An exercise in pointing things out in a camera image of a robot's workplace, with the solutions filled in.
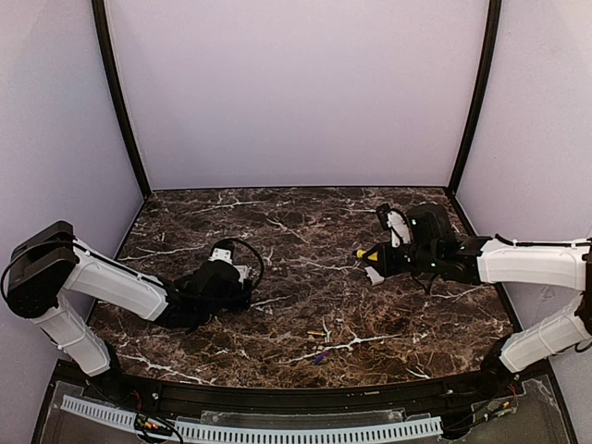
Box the yellow handled screwdriver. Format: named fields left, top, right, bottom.
left=352, top=249, right=379, bottom=262

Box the white battery compartment cover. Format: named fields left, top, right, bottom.
left=364, top=266, right=385, bottom=286

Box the purple AAA battery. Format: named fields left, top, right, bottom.
left=313, top=351, right=329, bottom=365

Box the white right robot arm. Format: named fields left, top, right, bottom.
left=355, top=203, right=591, bottom=396

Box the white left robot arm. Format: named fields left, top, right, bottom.
left=1, top=221, right=264, bottom=379

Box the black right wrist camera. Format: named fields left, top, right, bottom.
left=376, top=203, right=412, bottom=248

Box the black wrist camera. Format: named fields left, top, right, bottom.
left=208, top=247, right=250, bottom=283
left=376, top=203, right=412, bottom=248

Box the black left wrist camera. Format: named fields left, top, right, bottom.
left=208, top=247, right=250, bottom=283

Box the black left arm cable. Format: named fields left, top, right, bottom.
left=216, top=236, right=265, bottom=288

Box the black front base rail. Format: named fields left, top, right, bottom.
left=88, top=373, right=511, bottom=415

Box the white slotted cable duct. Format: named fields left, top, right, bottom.
left=60, top=395, right=443, bottom=443

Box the black right corner post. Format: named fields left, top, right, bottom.
left=448, top=0, right=502, bottom=194

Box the black corner post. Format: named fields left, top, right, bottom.
left=91, top=0, right=152, bottom=200
left=448, top=0, right=502, bottom=194

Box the black left corner post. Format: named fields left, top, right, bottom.
left=91, top=0, right=152, bottom=200

